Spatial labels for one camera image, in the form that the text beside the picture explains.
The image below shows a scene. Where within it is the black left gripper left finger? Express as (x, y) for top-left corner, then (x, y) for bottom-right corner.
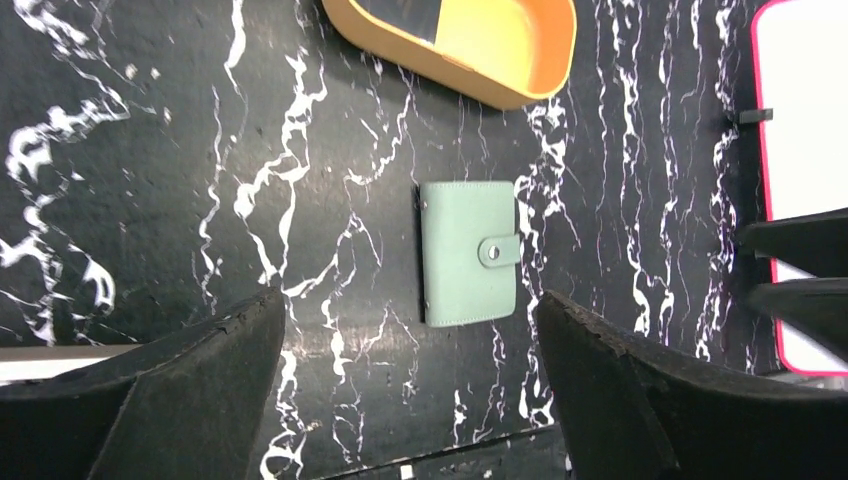
(1, 288), (286, 479)

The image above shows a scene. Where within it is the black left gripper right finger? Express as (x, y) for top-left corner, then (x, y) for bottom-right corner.
(535, 291), (847, 479)

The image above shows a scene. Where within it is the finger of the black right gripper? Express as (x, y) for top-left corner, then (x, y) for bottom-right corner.
(747, 278), (847, 361)
(739, 208), (847, 277)

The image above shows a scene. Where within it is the mint green card holder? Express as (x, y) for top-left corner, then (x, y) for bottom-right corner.
(419, 181), (522, 328)

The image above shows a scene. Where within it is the black credit card stack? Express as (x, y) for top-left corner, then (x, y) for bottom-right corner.
(356, 0), (442, 43)

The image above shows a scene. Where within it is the pink framed whiteboard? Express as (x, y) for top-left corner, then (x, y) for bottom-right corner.
(751, 1), (847, 377)

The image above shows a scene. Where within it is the orange oval tray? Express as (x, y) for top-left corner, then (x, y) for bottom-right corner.
(322, 0), (578, 110)

